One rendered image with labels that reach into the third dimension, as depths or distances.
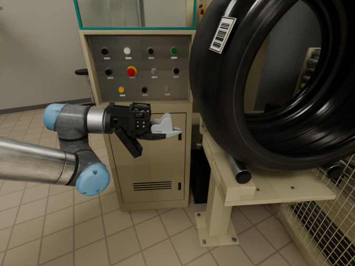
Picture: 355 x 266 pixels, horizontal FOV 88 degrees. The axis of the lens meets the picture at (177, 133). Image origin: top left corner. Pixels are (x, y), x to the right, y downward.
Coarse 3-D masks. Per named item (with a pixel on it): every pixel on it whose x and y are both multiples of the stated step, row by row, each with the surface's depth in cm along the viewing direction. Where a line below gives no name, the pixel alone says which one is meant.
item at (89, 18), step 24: (96, 0) 82; (120, 0) 82; (144, 0) 83; (168, 0) 84; (192, 0) 84; (96, 24) 86; (120, 24) 87; (144, 24) 88; (168, 24) 88; (192, 24) 89
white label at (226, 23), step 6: (222, 18) 34; (228, 18) 33; (234, 18) 32; (222, 24) 34; (228, 24) 33; (222, 30) 34; (228, 30) 33; (216, 36) 35; (222, 36) 34; (228, 36) 33; (216, 42) 35; (222, 42) 34; (210, 48) 36; (216, 48) 35; (222, 48) 34
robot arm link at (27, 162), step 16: (0, 144) 31; (16, 144) 33; (32, 144) 36; (0, 160) 30; (16, 160) 32; (32, 160) 34; (48, 160) 36; (64, 160) 38; (80, 160) 41; (96, 160) 45; (0, 176) 31; (16, 176) 33; (32, 176) 34; (48, 176) 36; (64, 176) 38; (80, 176) 40; (96, 176) 41; (80, 192) 40; (96, 192) 43
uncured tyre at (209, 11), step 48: (240, 0) 33; (288, 0) 31; (336, 0) 54; (192, 48) 52; (240, 48) 34; (336, 48) 61; (240, 96) 38; (336, 96) 64; (240, 144) 45; (288, 144) 65; (336, 144) 49
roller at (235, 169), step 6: (222, 150) 64; (228, 156) 59; (228, 162) 58; (234, 162) 56; (240, 162) 55; (234, 168) 54; (240, 168) 53; (246, 168) 53; (234, 174) 54; (240, 174) 52; (246, 174) 51; (240, 180) 52; (246, 180) 53
